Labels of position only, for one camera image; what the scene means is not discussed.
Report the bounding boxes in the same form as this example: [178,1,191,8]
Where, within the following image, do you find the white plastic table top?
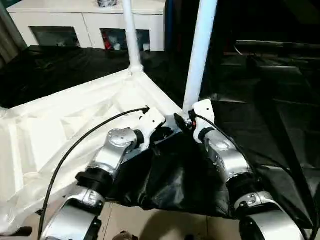
[0,67,183,236]

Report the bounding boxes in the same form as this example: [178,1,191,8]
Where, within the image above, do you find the grey window curtain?
[0,5,27,63]

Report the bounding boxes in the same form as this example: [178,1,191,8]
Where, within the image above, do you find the white glass-door cabinet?
[7,0,167,52]

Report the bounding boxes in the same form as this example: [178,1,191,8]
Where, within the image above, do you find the white plastic table leg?
[182,0,219,113]
[122,0,146,75]

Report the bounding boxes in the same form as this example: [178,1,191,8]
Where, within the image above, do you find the small grey bundle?
[97,0,120,8]

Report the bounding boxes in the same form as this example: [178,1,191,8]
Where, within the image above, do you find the black work mat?
[0,45,320,231]

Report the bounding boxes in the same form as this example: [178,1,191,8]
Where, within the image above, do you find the small red bottle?
[103,34,113,51]

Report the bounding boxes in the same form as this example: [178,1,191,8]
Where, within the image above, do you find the dark robot left foot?
[112,231,141,240]

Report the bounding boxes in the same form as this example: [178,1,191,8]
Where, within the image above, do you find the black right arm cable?
[194,114,320,236]

